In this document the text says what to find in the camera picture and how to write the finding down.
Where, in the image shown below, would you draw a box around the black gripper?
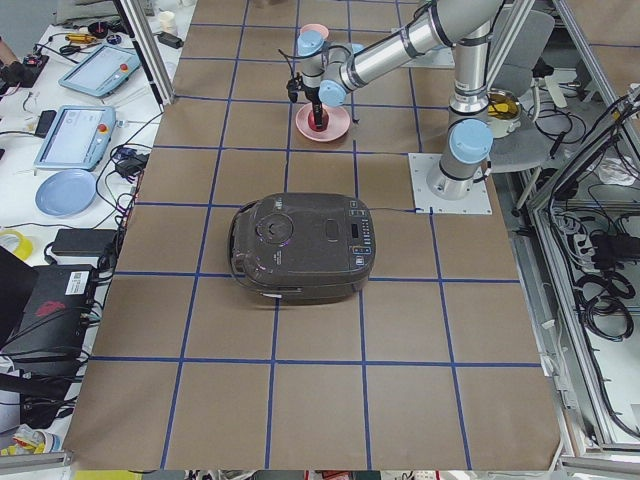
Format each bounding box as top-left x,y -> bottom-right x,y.
305,86 -> 325,130

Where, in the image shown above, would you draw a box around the red apple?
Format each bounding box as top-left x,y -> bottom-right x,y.
307,109 -> 329,132

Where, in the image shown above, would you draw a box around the pink bowl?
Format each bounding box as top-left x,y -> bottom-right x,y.
300,23 -> 329,40

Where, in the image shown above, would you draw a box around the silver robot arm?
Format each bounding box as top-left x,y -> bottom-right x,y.
287,1 -> 501,201

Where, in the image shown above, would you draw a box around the pink plate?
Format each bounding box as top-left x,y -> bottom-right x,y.
295,103 -> 351,143

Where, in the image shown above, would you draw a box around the white bowl yellow contents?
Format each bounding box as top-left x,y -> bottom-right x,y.
487,90 -> 522,139

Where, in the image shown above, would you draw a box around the blue plate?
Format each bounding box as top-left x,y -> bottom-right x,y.
35,169 -> 97,217

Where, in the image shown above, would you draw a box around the dark brown rice cooker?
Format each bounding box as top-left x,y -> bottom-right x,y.
227,192 -> 376,302

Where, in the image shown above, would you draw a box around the grey office chair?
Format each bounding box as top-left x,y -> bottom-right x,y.
490,9 -> 554,173

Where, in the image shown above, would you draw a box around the upper blue teach pendant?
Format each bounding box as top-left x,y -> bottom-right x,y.
58,44 -> 141,98

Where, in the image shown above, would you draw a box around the blue teach pendant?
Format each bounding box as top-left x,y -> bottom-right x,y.
58,44 -> 141,98
33,105 -> 116,171

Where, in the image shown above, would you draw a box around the lower blue teach pendant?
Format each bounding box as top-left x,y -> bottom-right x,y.
33,105 -> 116,171

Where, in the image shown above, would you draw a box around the black smartphone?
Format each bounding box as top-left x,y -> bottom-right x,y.
34,110 -> 57,138

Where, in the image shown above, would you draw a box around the black power adapter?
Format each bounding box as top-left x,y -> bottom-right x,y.
51,229 -> 116,257

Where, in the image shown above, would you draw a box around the yellow tape roll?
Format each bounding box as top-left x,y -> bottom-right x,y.
0,229 -> 33,261

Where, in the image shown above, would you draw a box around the black computer box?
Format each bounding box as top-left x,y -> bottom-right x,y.
1,264 -> 98,361

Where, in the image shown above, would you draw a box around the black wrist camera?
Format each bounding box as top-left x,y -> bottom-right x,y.
286,74 -> 304,103

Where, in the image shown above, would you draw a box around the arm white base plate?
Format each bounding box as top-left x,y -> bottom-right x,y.
403,47 -> 455,70
408,153 -> 492,215

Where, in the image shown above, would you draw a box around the aluminium frame post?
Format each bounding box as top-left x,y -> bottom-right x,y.
113,0 -> 174,106

